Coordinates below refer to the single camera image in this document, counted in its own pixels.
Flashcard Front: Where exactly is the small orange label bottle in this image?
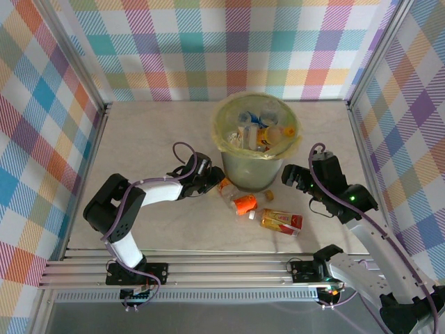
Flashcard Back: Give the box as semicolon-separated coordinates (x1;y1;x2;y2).
217;177;241;209

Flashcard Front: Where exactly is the orange label drink bottle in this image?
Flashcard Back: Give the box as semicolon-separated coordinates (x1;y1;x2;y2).
231;190;276;216

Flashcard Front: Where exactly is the gold red label bottle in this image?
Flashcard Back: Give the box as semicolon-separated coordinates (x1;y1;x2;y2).
247;207;304;238

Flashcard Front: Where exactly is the translucent green waste bin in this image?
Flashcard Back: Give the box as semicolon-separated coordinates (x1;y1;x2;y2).
211;93;302;191

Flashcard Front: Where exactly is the yellow plastic bin liner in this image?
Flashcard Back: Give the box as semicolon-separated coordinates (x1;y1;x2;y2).
211;93;304;161

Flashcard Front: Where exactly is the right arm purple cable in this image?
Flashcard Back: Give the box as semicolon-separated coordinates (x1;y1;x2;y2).
308;142;445;334

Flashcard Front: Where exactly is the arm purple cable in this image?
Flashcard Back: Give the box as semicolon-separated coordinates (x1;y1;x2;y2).
100;141;200;311
308;142;445;334

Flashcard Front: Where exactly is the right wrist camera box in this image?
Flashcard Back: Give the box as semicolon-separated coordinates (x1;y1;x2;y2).
311;149;334;163

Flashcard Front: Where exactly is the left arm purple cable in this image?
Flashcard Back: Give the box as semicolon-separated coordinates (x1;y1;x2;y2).
100;141;200;311

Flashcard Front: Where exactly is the aluminium side rail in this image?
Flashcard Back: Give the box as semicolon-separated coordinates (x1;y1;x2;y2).
347;104;397;257
60;104;113;260

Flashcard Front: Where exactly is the aluminium mounting rail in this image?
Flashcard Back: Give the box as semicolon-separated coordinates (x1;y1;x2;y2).
37;250;387;290

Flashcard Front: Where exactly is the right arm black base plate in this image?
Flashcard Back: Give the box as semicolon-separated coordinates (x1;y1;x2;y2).
289;260;348;283

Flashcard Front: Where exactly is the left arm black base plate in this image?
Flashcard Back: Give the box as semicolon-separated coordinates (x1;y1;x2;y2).
105;261;170;287

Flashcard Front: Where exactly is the slotted grey cable duct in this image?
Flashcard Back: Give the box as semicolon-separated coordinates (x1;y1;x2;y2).
51;291;323;304

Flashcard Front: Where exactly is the aluminium frame post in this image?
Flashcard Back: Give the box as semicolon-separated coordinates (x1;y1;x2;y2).
346;0;416;109
34;0;111;112

